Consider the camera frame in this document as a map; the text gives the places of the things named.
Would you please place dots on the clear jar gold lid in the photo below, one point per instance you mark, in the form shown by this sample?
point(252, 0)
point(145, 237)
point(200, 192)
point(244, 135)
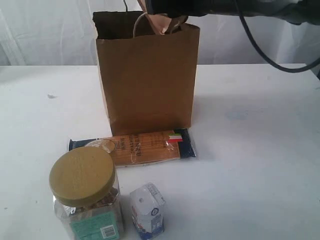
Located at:
point(86, 194)

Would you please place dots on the brown paper pouch orange label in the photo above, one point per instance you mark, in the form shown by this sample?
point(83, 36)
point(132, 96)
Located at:
point(160, 23)

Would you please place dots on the small white paper scrap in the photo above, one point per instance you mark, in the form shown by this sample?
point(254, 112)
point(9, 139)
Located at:
point(51, 96)

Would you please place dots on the small white blue carton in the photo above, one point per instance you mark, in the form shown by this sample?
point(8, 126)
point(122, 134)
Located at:
point(147, 211)

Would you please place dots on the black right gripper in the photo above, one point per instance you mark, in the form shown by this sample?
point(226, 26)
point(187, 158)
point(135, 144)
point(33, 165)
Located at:
point(177, 8)

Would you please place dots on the brown paper bag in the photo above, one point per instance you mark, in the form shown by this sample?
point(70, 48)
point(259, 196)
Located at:
point(148, 79)

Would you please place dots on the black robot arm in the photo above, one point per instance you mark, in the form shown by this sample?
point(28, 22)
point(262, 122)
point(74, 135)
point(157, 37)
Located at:
point(293, 11)

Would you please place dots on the spaghetti packet blue orange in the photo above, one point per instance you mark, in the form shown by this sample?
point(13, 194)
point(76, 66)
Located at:
point(143, 148)

